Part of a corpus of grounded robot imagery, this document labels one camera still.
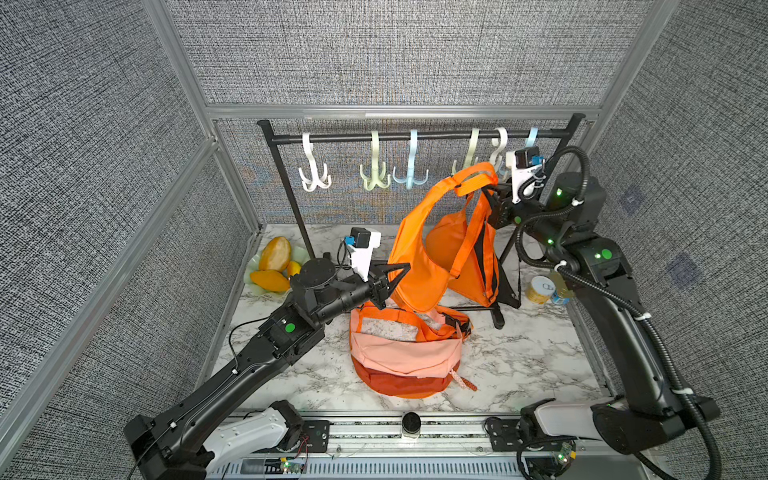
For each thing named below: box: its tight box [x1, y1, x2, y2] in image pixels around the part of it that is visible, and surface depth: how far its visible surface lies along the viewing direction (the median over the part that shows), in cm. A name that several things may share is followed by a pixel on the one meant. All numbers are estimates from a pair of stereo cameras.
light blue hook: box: [393, 130, 429, 190], surface depth 65 cm
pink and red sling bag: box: [349, 302, 477, 399], surface depth 80 cm
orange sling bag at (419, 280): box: [388, 162, 498, 312], surface depth 59 cm
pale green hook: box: [360, 130, 391, 191], surface depth 66 cm
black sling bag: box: [495, 258, 522, 309], surface depth 91 cm
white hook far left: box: [298, 132, 332, 192], surface depth 66 cm
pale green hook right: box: [452, 128, 479, 175], surface depth 60 cm
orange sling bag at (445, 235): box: [426, 190, 500, 308], surface depth 85 cm
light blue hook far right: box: [524, 127, 539, 148], surface depth 60 cm
